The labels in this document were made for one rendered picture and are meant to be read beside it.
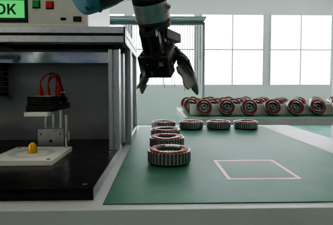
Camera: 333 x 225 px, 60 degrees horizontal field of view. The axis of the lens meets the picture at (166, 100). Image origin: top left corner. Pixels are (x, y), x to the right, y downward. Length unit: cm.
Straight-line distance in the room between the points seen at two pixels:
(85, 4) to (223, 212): 41
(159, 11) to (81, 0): 16
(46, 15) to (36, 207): 57
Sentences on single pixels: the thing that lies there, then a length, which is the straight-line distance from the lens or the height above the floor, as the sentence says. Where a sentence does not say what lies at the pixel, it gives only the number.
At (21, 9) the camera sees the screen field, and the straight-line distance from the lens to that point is 96.
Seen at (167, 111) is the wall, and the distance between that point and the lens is 715.
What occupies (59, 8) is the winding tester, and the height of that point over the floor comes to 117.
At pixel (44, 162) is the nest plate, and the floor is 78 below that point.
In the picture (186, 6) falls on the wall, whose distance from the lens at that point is 741.
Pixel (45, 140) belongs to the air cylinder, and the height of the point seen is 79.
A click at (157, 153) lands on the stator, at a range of 72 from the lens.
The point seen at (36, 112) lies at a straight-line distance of 81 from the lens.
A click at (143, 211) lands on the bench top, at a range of 50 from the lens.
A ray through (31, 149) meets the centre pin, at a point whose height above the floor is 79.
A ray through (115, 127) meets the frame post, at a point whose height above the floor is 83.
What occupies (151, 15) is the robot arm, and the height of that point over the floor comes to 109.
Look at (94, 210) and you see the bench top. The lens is 51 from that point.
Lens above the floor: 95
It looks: 3 degrees down
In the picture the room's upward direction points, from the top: straight up
